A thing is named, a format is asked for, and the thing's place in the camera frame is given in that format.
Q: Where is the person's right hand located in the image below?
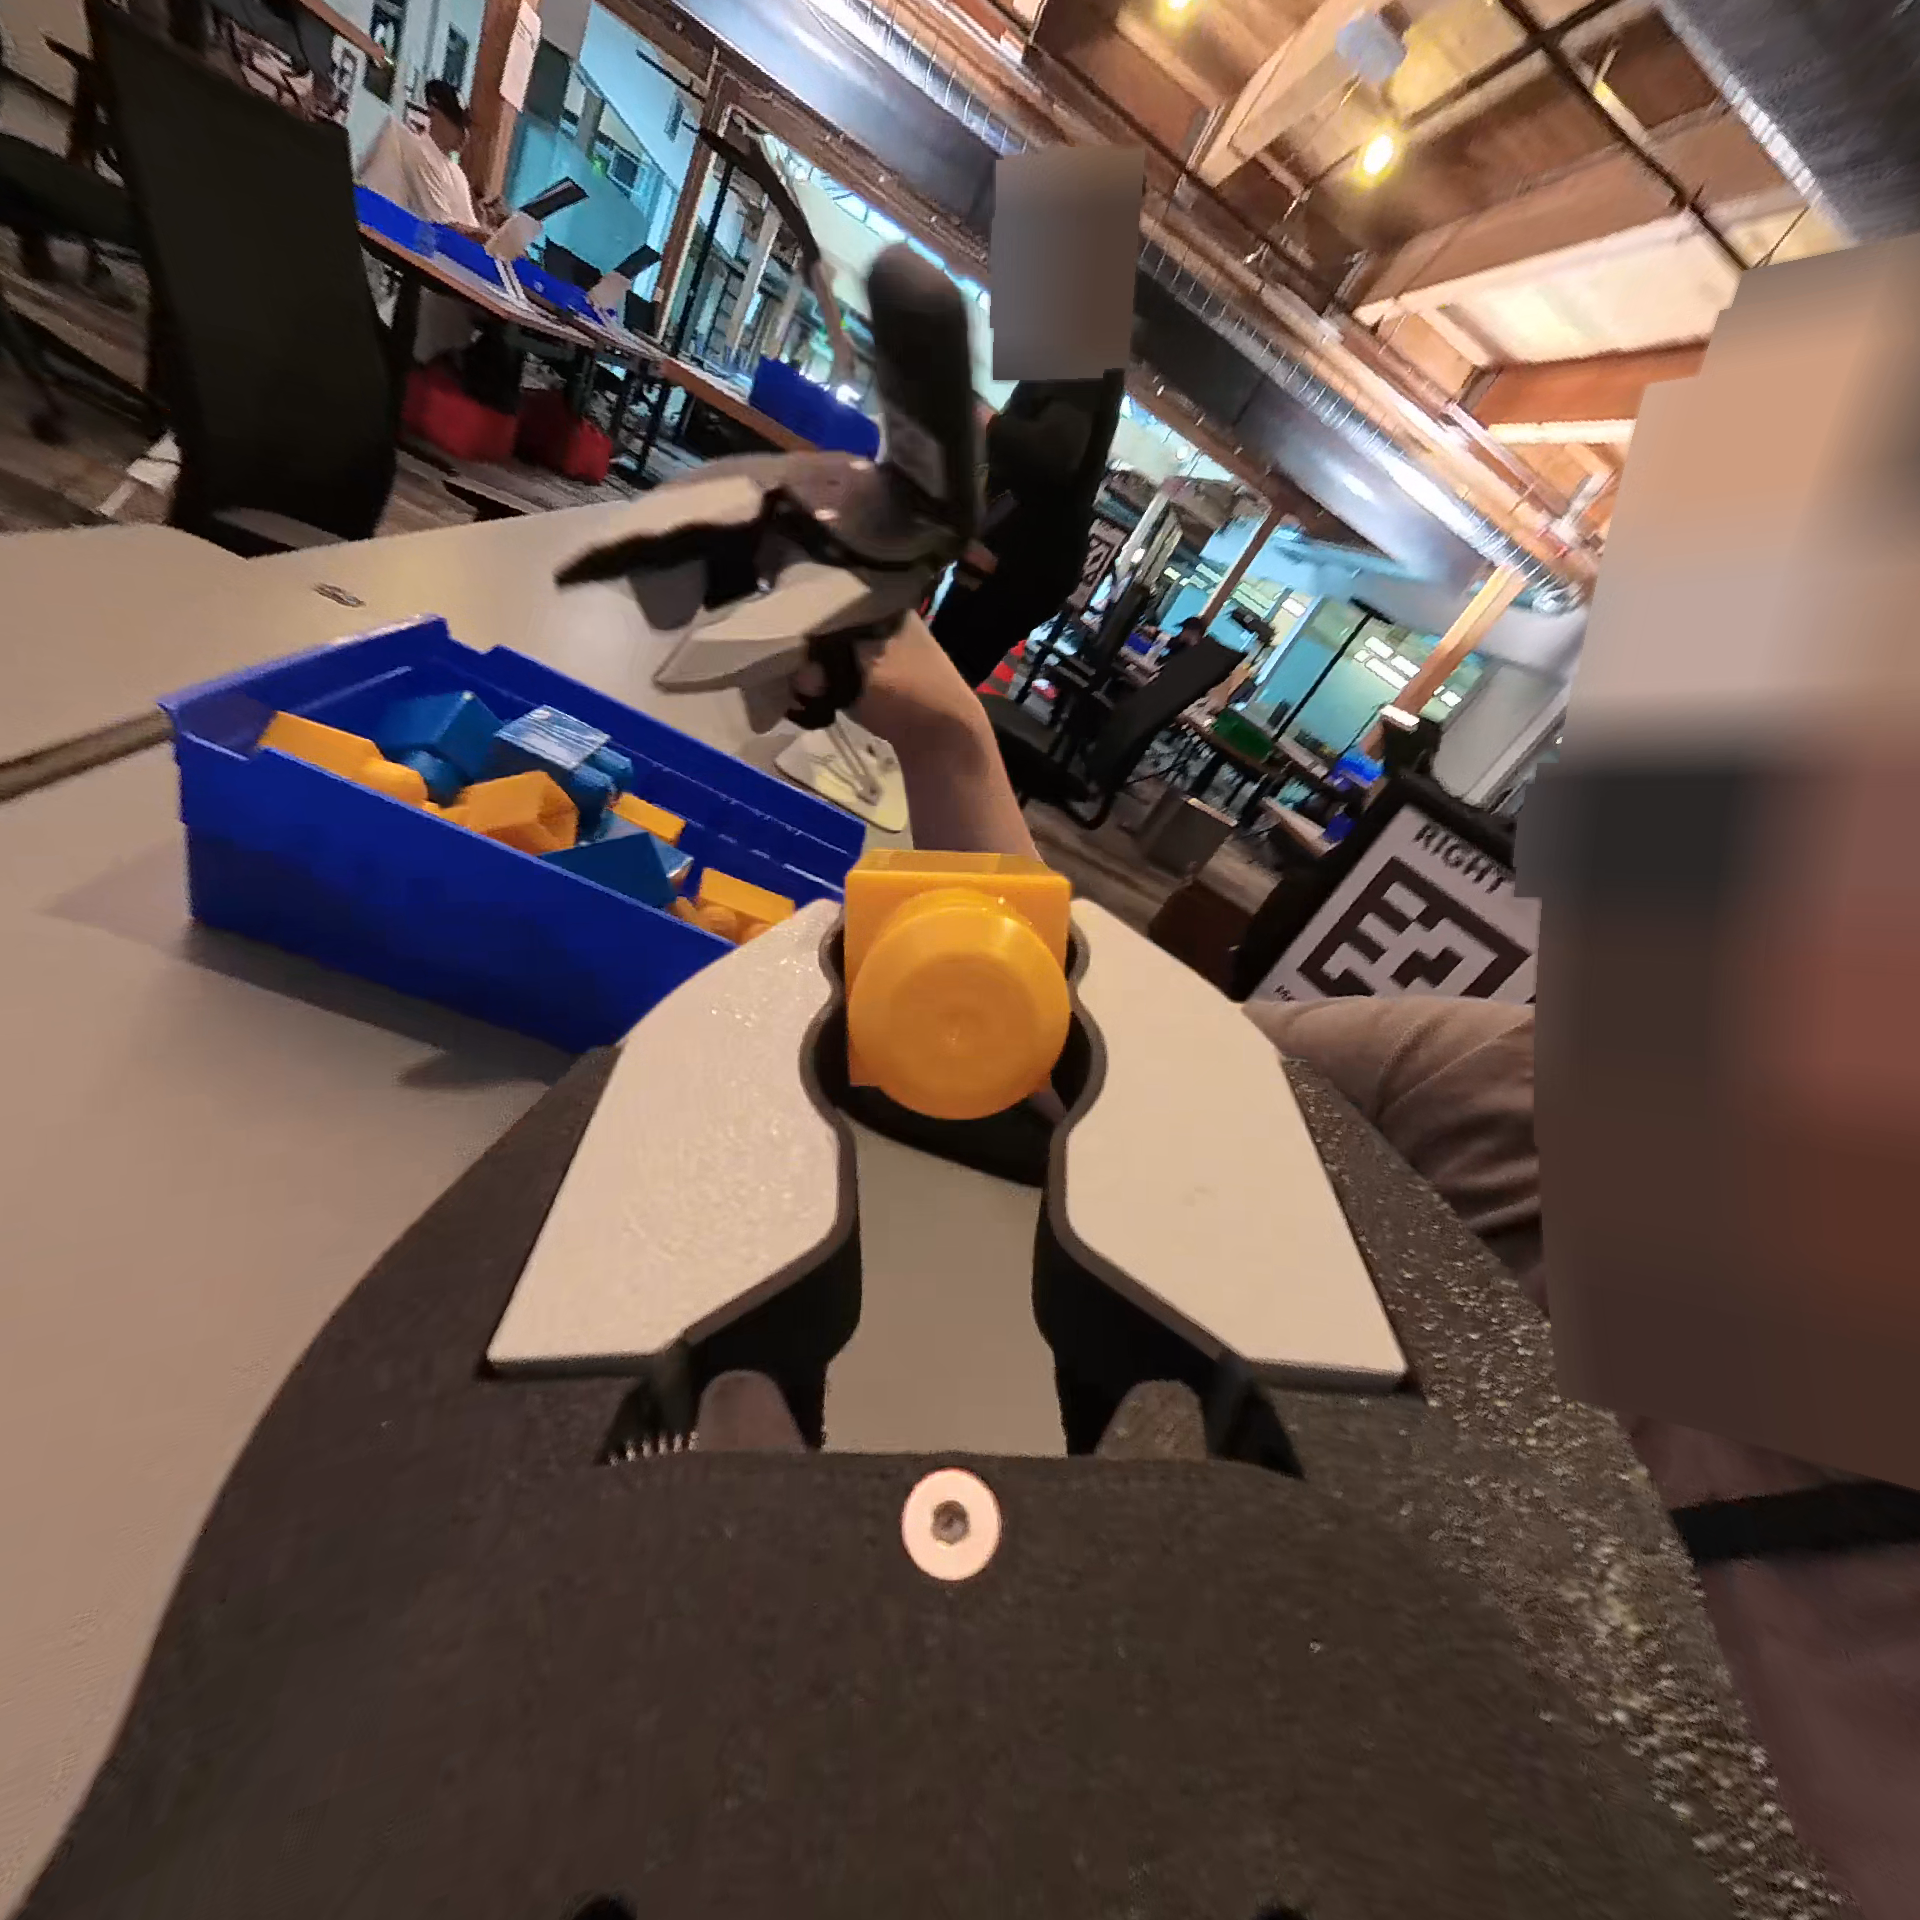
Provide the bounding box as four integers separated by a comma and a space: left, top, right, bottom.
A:
852, 619, 981, 746

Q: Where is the person's brown shirt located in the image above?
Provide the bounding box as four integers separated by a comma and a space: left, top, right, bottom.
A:
1242, 997, 1920, 1920

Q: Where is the clear and white stand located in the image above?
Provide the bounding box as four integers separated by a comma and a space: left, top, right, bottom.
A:
776, 727, 917, 835

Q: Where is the yellow one-stud building block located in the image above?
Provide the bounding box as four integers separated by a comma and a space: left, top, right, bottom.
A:
838, 848, 1077, 1123

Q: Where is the black and white marker sign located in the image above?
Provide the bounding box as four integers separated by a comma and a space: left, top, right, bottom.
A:
1242, 801, 1541, 1006

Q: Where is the black office chair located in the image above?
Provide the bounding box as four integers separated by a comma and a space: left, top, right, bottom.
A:
0, 127, 155, 443
90, 0, 402, 549
981, 637, 1249, 829

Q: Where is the person's right forearm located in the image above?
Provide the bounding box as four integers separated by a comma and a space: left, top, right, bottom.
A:
886, 705, 1052, 862

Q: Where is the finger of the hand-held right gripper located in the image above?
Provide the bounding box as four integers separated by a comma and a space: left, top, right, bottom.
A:
553, 459, 846, 633
656, 569, 908, 695

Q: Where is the pile of colourful building blocks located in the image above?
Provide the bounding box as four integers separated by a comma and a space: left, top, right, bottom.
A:
258, 693, 796, 946

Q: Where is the red storage crate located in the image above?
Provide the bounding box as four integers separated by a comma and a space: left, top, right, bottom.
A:
518, 394, 617, 482
402, 364, 518, 459

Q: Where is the blue plastic bin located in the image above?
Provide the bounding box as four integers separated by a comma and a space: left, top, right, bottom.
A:
160, 619, 870, 1050

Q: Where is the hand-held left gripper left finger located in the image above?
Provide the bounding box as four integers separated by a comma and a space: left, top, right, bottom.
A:
486, 901, 864, 1377

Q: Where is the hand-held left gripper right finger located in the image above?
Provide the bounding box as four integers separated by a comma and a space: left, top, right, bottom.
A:
1049, 901, 1414, 1388

